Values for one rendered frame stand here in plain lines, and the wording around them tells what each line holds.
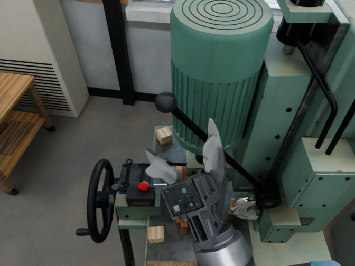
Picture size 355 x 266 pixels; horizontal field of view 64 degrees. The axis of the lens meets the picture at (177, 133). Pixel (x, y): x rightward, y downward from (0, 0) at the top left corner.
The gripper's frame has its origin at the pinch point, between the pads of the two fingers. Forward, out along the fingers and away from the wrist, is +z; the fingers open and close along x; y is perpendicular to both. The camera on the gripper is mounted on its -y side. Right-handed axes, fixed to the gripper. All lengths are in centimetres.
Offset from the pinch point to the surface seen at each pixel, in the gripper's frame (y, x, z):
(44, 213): -68, 149, 0
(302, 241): -50, 0, -44
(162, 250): -18.5, 29.1, -26.2
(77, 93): -121, 135, 80
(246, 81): -4.4, -14.7, 3.5
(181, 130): -9.3, 3.6, 1.3
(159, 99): 9.6, -4.5, 4.7
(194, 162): -24.2, 11.8, -6.7
